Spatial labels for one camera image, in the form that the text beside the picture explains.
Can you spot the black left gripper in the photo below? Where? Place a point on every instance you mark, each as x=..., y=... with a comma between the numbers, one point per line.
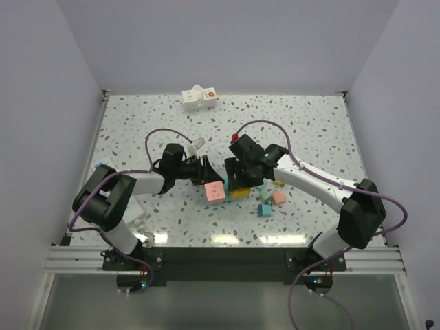
x=203, y=173

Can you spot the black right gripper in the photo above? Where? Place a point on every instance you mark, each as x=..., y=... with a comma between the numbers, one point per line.
x=233, y=167

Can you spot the light blue triangular item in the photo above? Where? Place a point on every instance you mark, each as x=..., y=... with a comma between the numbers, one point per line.
x=227, y=190

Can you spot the pink cube socket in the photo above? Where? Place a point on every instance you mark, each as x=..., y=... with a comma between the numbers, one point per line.
x=215, y=192

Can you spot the light cyan charger plug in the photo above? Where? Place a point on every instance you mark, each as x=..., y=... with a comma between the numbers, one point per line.
x=260, y=188

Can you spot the yellow cube socket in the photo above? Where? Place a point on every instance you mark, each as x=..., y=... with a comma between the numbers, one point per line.
x=241, y=193

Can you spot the green charger plug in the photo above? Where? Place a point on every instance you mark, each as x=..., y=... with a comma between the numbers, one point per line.
x=265, y=196

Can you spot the salmon pink charger plug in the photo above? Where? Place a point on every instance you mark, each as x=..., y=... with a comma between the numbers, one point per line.
x=278, y=198

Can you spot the teal blue charger plug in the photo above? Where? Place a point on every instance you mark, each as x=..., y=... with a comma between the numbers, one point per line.
x=264, y=210

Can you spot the white power strip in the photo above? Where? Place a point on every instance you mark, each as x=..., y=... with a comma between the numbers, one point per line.
x=134, y=211

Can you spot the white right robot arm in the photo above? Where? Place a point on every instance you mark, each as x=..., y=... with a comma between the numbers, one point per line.
x=360, y=211

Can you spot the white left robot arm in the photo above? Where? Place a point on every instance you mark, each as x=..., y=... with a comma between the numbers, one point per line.
x=102, y=202

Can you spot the white socket adapter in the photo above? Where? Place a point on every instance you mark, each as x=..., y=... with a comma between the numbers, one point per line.
x=192, y=99

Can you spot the white cartoon sticker adapter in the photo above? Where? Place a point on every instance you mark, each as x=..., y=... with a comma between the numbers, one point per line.
x=209, y=97

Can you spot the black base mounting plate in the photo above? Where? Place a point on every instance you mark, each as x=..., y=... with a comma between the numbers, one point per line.
x=223, y=268

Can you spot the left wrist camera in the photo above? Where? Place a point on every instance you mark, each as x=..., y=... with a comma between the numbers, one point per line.
x=195, y=146

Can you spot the aluminium frame rail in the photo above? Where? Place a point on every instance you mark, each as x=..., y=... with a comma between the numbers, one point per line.
x=89, y=260

